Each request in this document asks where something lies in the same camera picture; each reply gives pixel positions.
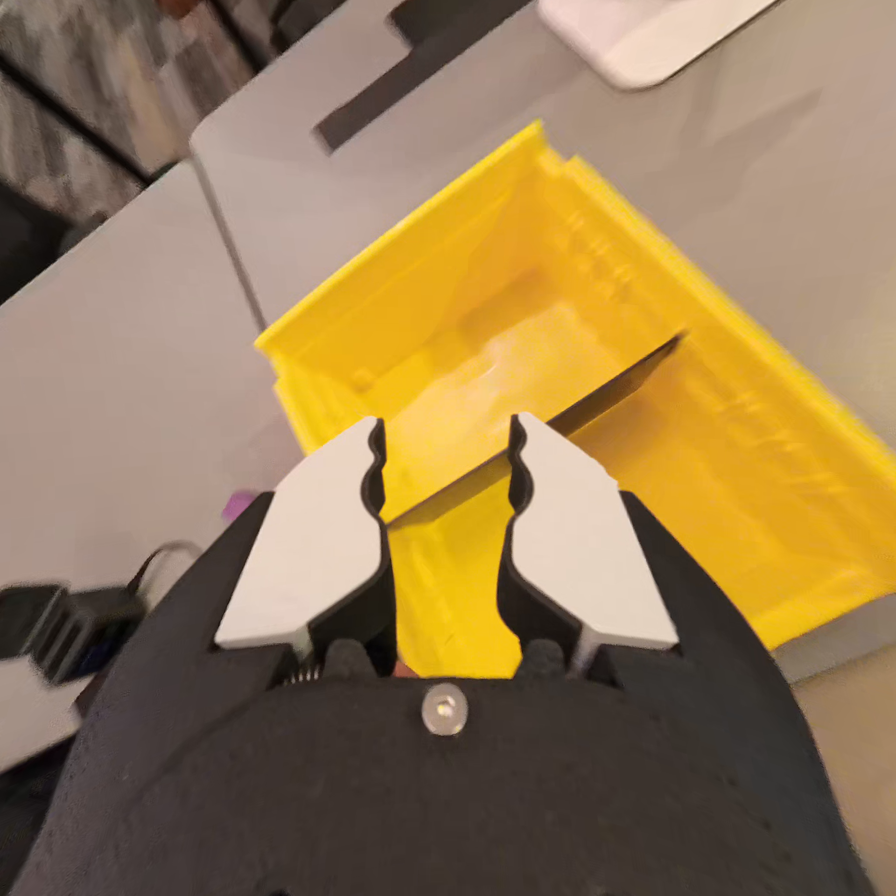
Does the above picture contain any black bin divider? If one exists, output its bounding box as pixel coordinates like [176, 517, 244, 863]
[385, 332, 690, 526]

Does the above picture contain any thin black cable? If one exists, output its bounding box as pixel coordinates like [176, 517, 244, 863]
[126, 539, 205, 596]

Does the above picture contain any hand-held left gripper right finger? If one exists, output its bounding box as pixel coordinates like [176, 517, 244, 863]
[496, 413, 680, 676]

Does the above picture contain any large yellow plastic bin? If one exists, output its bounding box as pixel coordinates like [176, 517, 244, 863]
[253, 119, 896, 680]

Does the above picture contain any white flat monitor base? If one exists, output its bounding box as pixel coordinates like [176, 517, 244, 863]
[535, 0, 781, 92]

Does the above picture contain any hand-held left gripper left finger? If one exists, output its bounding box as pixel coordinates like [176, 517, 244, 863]
[213, 416, 399, 676]

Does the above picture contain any black boxy device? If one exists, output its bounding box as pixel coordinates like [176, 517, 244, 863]
[0, 584, 144, 686]

